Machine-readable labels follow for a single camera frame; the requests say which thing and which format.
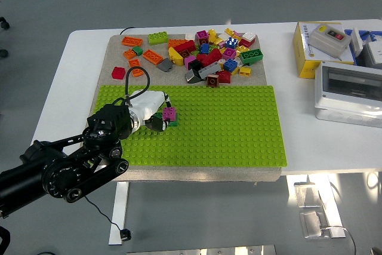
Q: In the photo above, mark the lime green studded baseplate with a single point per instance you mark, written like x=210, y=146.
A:
x=224, y=132

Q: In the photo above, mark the grey-brown mat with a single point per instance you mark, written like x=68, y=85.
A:
x=167, y=80

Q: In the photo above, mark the clear plastic block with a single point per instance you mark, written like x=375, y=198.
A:
x=307, y=195
x=311, y=225

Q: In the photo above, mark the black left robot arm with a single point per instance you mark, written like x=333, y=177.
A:
x=110, y=120

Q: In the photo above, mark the blue white checked brick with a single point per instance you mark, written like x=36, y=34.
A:
x=231, y=43

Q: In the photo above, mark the black chair caster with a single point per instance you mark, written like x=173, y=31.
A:
x=3, y=53
x=4, y=24

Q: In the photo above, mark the dark green rectangular brick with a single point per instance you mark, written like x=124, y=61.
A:
x=251, y=56
x=174, y=123

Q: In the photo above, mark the small orange brick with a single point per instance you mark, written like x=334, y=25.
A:
x=129, y=54

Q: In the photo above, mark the small red brick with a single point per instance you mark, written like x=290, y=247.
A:
x=118, y=73

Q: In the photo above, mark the small dark green brick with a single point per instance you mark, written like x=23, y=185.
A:
x=137, y=51

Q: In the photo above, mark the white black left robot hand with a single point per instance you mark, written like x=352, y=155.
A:
x=147, y=101

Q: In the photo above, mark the black silver sloped brick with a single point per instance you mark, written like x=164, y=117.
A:
x=192, y=77

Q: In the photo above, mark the yellow cardboard box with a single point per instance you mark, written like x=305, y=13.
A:
x=303, y=58

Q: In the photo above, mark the yellow rounded brick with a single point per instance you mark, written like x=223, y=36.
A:
x=175, y=56

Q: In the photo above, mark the large red brick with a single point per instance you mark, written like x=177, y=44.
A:
x=212, y=57

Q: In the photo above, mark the small yellow brick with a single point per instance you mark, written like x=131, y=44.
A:
x=245, y=71

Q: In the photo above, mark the blue square brick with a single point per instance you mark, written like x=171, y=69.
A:
x=230, y=65

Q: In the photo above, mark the small blue brick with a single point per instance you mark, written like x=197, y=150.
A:
x=204, y=48

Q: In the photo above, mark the pink brick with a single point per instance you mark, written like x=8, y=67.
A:
x=189, y=61
x=237, y=34

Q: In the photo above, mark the lime green rectangular brick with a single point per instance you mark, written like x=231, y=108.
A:
x=158, y=38

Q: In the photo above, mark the long grey brick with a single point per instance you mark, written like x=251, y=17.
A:
x=209, y=70

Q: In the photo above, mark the orange rectangular brick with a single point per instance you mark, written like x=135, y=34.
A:
x=175, y=43
x=152, y=57
x=132, y=41
x=134, y=62

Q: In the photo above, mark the white plastic part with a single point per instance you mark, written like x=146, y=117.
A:
x=356, y=43

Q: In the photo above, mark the red rectangular brick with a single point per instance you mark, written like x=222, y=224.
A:
x=185, y=47

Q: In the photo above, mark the red sloped brick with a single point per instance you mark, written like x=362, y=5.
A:
x=224, y=76

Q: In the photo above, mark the small white brick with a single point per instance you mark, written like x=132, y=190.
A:
x=190, y=36

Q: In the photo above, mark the brown square brick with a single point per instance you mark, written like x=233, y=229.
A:
x=213, y=81

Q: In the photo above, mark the white table leg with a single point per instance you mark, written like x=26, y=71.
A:
x=118, y=216
x=332, y=207

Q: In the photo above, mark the magenta square brick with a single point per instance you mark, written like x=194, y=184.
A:
x=202, y=37
x=169, y=113
x=229, y=53

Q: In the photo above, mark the blue box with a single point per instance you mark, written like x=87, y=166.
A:
x=367, y=34

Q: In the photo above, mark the grey sloped brick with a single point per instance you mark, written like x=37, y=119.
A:
x=165, y=65

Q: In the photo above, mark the white distribution enclosure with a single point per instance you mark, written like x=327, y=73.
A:
x=346, y=102

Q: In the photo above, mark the white wall socket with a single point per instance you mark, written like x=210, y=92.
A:
x=375, y=52

